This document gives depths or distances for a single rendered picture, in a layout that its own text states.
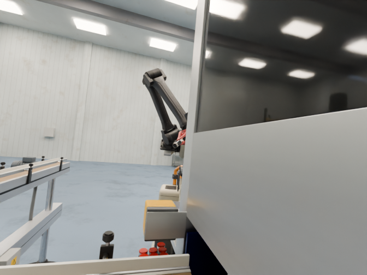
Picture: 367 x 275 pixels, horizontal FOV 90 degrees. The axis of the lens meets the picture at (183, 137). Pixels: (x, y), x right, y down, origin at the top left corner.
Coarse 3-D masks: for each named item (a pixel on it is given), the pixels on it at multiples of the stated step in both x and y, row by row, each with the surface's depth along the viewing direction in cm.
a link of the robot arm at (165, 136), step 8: (152, 72) 99; (160, 72) 101; (144, 80) 105; (152, 88) 106; (152, 96) 109; (160, 96) 109; (160, 104) 110; (160, 112) 111; (168, 120) 114; (168, 128) 114; (176, 128) 118; (168, 136) 114
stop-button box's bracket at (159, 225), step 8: (152, 216) 41; (160, 216) 41; (168, 216) 42; (176, 216) 42; (184, 216) 43; (152, 224) 41; (160, 224) 41; (168, 224) 42; (176, 224) 42; (184, 224) 43; (152, 232) 41; (160, 232) 41; (168, 232) 42; (176, 232) 42; (184, 232) 43
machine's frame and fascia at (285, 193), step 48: (240, 144) 24; (288, 144) 17; (336, 144) 13; (192, 192) 41; (240, 192) 23; (288, 192) 16; (336, 192) 12; (240, 240) 22; (288, 240) 16; (336, 240) 12
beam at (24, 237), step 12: (60, 204) 169; (36, 216) 140; (48, 216) 144; (24, 228) 121; (36, 228) 127; (48, 228) 147; (12, 240) 106; (24, 240) 113; (36, 240) 128; (0, 252) 95; (24, 252) 114
